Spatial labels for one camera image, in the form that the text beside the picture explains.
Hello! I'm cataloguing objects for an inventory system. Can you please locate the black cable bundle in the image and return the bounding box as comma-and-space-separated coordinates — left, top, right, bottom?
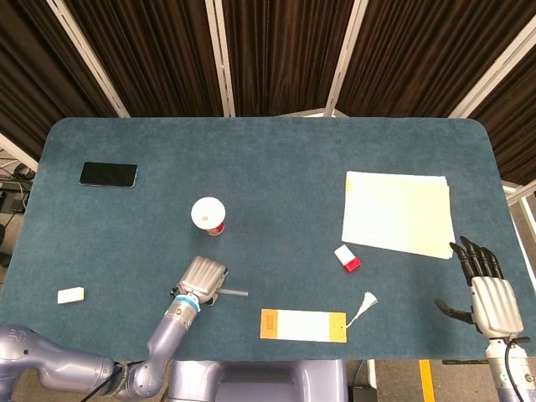
0, 162, 37, 214

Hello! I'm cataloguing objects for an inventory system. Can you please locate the small white eraser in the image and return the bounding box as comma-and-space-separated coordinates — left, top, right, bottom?
57, 287, 85, 303

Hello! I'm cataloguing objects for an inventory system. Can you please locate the lavender robot torso base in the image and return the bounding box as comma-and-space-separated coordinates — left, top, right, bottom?
167, 359, 348, 402

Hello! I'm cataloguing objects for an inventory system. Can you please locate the spiral notepad pale yellow paper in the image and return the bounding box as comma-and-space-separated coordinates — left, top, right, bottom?
341, 170, 456, 260

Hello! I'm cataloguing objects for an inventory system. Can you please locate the white and red eraser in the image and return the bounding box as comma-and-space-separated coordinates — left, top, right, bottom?
333, 245, 363, 274

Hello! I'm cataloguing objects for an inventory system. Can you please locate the black smartphone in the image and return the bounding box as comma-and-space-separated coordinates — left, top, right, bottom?
79, 162, 139, 188

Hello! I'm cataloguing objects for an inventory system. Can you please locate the red paper cup white lid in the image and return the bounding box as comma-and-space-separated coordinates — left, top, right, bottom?
190, 196, 227, 238

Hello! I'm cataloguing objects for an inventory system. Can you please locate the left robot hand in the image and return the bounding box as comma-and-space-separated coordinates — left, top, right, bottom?
169, 255, 229, 306

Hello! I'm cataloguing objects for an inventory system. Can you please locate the orange and white bookmark card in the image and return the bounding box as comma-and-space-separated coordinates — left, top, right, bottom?
260, 308, 348, 344

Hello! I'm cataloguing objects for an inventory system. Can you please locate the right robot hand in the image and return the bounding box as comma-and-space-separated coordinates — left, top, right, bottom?
434, 236, 525, 339

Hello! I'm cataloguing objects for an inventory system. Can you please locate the dark curtain partition panel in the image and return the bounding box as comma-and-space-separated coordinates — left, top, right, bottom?
330, 0, 536, 118
451, 33, 536, 185
54, 0, 229, 117
209, 0, 361, 117
0, 0, 126, 160

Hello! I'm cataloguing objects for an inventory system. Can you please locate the white bookmark tassel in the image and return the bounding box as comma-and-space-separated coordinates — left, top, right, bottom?
346, 291, 379, 328

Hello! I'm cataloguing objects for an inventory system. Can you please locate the small black box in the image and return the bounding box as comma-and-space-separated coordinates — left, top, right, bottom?
350, 385, 376, 402

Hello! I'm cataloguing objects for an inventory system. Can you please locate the blue felt table cover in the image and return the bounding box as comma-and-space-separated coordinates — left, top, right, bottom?
0, 116, 531, 362

